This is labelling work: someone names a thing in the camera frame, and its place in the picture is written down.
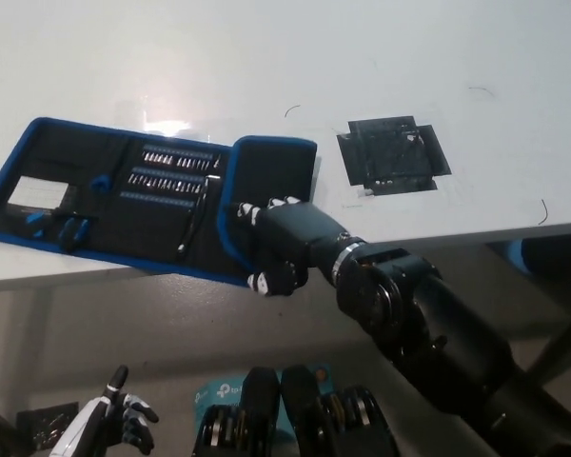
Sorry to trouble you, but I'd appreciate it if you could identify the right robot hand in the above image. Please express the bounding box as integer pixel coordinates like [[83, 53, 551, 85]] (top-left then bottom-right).
[[235, 195, 352, 298]]

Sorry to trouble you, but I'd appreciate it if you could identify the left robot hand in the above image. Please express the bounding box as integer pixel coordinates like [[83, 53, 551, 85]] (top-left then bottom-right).
[[49, 364, 161, 457]]

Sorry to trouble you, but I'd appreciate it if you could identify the black toolkit case blue trim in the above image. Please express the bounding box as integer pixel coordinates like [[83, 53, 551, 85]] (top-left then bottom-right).
[[0, 116, 319, 289]]

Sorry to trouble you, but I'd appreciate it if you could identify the black floor plate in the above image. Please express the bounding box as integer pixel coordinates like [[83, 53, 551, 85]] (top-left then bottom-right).
[[16, 402, 80, 449]]

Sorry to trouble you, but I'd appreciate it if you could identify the teal tp-link box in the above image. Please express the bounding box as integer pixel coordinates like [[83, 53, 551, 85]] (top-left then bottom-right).
[[193, 363, 335, 432]]

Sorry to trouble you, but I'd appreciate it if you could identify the black tape square patch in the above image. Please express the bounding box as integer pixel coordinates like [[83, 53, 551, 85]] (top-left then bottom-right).
[[336, 113, 453, 197]]

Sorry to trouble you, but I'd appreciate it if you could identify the blue black small tool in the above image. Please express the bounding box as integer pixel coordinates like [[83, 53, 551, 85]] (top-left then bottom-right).
[[58, 215, 89, 249]]

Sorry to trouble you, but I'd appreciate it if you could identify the blue object under table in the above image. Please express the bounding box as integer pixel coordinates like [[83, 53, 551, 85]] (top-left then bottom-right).
[[502, 239, 530, 273]]

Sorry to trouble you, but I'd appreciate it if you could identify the white grid card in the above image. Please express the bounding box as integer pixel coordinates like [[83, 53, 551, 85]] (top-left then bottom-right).
[[7, 175, 70, 208]]

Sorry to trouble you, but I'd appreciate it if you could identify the black table leg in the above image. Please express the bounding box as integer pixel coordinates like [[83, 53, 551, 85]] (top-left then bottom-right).
[[527, 302, 571, 387]]

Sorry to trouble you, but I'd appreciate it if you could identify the black silver screwdriver handle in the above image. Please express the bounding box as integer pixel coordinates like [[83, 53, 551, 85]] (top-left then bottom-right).
[[176, 174, 211, 259]]

